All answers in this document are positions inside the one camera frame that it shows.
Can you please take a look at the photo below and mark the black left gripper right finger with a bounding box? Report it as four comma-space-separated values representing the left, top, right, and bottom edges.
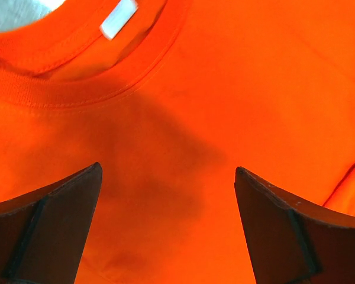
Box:
234, 167, 355, 284

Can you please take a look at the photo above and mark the orange t shirt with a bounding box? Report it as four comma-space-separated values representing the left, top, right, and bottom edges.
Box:
0, 1, 355, 283

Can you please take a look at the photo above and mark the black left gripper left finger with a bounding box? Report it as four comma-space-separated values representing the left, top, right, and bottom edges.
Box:
0, 163, 102, 283

